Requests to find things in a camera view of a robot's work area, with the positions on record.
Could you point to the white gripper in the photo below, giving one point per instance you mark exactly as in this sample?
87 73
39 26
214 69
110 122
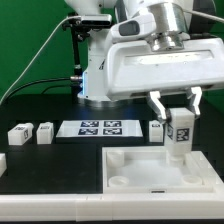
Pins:
132 70

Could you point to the white square table top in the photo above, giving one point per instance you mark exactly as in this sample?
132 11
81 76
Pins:
147 169

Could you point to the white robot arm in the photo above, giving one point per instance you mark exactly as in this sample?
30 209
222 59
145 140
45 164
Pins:
177 21

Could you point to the white L-shaped obstacle fence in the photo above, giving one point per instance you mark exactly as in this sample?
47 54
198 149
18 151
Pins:
112 207

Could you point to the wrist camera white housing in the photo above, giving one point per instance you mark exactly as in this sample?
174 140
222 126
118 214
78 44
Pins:
133 29

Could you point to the white marker base plate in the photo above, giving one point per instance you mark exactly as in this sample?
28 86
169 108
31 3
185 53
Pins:
99 128

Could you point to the black camera on stand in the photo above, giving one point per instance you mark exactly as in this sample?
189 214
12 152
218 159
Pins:
83 30

